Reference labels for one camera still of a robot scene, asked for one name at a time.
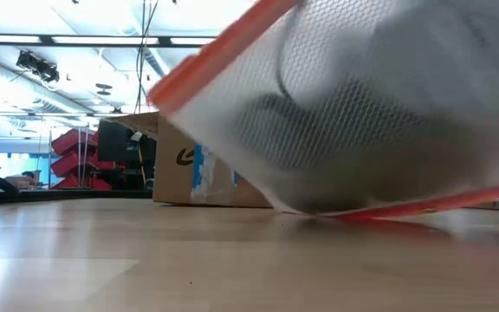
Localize mesh zip pouch orange trim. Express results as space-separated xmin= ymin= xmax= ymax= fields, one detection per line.
xmin=146 ymin=0 xmax=499 ymax=220

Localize hanging black cables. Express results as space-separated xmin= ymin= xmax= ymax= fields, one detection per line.
xmin=134 ymin=0 xmax=160 ymax=114

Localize yellow hanging cable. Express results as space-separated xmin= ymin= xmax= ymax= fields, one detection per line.
xmin=137 ymin=145 xmax=147 ymax=186

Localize red storage bin rack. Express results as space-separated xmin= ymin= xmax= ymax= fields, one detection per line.
xmin=49 ymin=127 xmax=126 ymax=192

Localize person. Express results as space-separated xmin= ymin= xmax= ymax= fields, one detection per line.
xmin=19 ymin=170 xmax=37 ymax=189

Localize black aluminium table frame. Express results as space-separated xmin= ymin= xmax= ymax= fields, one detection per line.
xmin=0 ymin=189 xmax=154 ymax=205

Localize brown cardboard shipping box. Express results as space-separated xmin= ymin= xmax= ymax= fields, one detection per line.
xmin=107 ymin=111 xmax=273 ymax=209

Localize black monitor screen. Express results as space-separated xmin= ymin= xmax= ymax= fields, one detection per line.
xmin=96 ymin=119 xmax=159 ymax=165

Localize black item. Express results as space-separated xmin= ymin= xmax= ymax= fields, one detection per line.
xmin=230 ymin=91 xmax=432 ymax=175

